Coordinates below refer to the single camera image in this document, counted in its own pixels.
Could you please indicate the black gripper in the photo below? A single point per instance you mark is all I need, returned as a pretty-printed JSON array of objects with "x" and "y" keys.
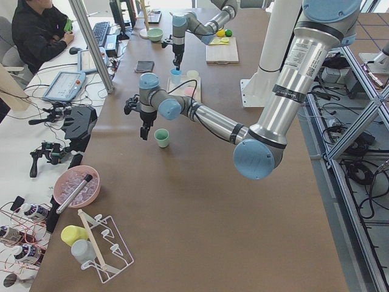
[
  {"x": 177, "y": 49},
  {"x": 147, "y": 117}
]

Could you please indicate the aluminium frame post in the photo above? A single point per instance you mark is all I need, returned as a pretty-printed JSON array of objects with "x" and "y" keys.
[{"x": 85, "y": 27}]

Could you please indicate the black perforated stand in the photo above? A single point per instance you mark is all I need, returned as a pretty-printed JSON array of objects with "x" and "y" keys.
[{"x": 78, "y": 125}]

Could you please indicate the yellow cup on rack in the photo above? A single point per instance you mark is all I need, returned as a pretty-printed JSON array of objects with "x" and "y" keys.
[{"x": 70, "y": 234}]

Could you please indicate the black computer mouse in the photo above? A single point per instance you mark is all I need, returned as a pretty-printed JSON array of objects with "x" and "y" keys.
[{"x": 74, "y": 50}]

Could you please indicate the wooden cup stand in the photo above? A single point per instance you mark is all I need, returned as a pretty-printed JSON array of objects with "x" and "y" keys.
[{"x": 143, "y": 32}]

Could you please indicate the white wire rack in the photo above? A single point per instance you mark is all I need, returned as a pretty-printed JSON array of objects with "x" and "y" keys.
[{"x": 112, "y": 254}]

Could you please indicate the seated person black jacket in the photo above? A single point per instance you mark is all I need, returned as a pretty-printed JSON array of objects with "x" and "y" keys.
[{"x": 38, "y": 32}]

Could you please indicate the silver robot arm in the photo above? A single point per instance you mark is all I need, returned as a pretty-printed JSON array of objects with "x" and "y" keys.
[
  {"x": 311, "y": 30},
  {"x": 189, "y": 22}
]

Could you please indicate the green plastic bowl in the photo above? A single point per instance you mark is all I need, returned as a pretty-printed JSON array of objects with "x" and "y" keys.
[{"x": 155, "y": 34}]

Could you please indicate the cream rabbit tray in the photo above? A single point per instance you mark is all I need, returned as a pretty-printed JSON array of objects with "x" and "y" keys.
[{"x": 179, "y": 89}]

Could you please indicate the blue plastic cup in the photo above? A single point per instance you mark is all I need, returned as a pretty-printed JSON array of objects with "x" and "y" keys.
[{"x": 175, "y": 76}]

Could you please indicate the pink plastic cup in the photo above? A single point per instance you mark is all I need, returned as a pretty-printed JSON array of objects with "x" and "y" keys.
[{"x": 190, "y": 91}]

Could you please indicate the black keyboard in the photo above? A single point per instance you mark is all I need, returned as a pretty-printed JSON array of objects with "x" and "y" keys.
[{"x": 100, "y": 31}]

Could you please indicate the grey folded cloth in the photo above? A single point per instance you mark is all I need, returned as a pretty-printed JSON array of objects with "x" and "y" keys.
[{"x": 144, "y": 66}]

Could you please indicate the whole lemon near lime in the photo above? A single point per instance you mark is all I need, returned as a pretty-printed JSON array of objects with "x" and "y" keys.
[{"x": 220, "y": 33}]

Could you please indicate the green lime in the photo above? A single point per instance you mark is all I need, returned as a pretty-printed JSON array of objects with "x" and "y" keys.
[{"x": 228, "y": 33}]

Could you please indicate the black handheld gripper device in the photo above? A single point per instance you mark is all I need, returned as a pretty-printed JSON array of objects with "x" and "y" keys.
[{"x": 53, "y": 152}]

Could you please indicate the yellow plastic knife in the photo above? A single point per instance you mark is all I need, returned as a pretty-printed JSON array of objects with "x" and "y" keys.
[{"x": 218, "y": 44}]

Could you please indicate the cream plastic cup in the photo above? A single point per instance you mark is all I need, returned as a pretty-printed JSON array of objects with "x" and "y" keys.
[{"x": 192, "y": 75}]

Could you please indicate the blue teach pendant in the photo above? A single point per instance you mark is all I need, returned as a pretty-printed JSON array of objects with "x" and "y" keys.
[
  {"x": 86, "y": 63},
  {"x": 65, "y": 86}
]

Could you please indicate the wooden cutting board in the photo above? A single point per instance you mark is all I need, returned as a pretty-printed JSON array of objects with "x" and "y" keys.
[{"x": 223, "y": 54}]

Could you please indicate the grey cup on rack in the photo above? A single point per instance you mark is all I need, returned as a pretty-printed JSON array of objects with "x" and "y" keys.
[{"x": 83, "y": 251}]

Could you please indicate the green plastic cup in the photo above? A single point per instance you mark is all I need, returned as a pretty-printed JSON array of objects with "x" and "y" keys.
[{"x": 162, "y": 137}]

